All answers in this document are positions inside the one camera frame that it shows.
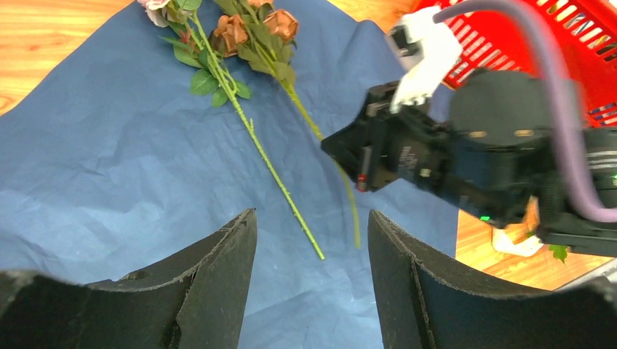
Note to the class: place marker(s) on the toy carrot with leaves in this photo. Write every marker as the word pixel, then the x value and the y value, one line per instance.
pixel 559 252

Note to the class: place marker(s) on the blue wrapping paper sheet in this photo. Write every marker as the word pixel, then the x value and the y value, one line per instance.
pixel 111 164

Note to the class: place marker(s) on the blue pink flower stem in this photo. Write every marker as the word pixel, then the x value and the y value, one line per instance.
pixel 264 37

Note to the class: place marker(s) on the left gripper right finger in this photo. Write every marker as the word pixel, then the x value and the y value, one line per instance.
pixel 426 299

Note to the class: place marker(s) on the red shopping basket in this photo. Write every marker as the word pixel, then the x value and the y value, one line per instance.
pixel 514 69

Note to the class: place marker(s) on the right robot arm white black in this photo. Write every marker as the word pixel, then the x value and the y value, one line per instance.
pixel 489 157

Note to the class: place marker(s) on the cream ribbon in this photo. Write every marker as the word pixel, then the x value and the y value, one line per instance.
pixel 519 239

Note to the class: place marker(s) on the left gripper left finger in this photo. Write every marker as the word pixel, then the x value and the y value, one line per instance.
pixel 195 298

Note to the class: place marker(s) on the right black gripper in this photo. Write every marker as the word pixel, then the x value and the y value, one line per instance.
pixel 380 147

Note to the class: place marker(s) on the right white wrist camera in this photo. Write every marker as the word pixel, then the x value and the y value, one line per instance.
pixel 427 50

